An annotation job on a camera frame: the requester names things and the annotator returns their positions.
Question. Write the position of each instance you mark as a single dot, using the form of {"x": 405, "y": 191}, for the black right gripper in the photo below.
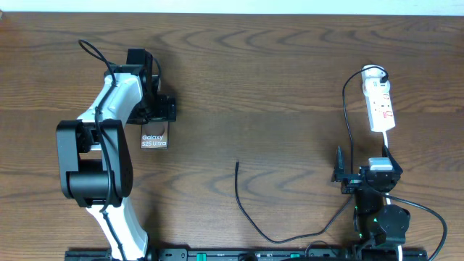
{"x": 351, "y": 182}

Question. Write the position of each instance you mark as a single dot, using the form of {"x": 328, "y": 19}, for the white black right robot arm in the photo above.
{"x": 380, "y": 225}

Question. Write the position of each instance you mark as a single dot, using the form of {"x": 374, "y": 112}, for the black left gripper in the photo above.
{"x": 162, "y": 114}

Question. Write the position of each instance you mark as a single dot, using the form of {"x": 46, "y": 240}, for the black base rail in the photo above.
{"x": 318, "y": 253}

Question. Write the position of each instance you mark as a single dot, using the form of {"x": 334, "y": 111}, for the white USB wall charger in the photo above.
{"x": 375, "y": 74}

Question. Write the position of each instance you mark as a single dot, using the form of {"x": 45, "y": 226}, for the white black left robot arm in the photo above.
{"x": 95, "y": 166}

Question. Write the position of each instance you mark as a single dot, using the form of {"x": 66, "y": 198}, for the Galaxy S25 Ultra smartphone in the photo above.
{"x": 155, "y": 135}

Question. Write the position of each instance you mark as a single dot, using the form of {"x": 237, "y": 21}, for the white power strip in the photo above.
{"x": 379, "y": 105}

